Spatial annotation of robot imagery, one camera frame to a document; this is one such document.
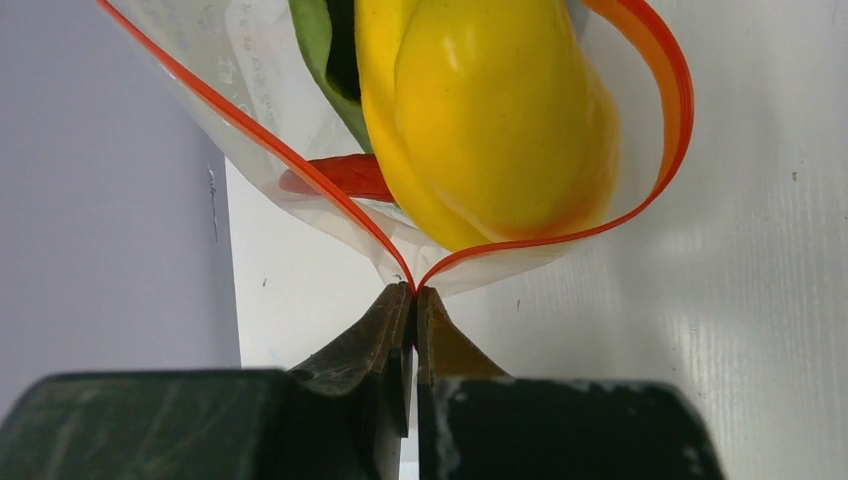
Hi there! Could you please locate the yellow toy banana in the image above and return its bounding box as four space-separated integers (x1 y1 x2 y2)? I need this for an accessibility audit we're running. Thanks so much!
354 1 489 252

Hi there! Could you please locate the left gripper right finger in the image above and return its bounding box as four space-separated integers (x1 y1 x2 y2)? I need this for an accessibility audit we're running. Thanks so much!
416 287 725 479

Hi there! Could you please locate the clear zip top bag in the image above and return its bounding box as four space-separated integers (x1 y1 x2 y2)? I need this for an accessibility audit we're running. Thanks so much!
102 1 695 295

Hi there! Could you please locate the red toy chili pepper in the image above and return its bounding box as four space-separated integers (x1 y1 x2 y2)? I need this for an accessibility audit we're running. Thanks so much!
307 153 395 204

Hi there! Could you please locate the yellow toy lemon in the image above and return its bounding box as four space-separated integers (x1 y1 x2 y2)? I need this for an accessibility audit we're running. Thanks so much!
394 1 620 251

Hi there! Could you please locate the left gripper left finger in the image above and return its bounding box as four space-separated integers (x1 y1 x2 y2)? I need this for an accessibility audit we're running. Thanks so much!
1 282 414 479

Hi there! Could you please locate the green toy vegetable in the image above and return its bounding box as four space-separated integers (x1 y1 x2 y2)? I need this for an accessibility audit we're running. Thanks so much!
289 0 373 153

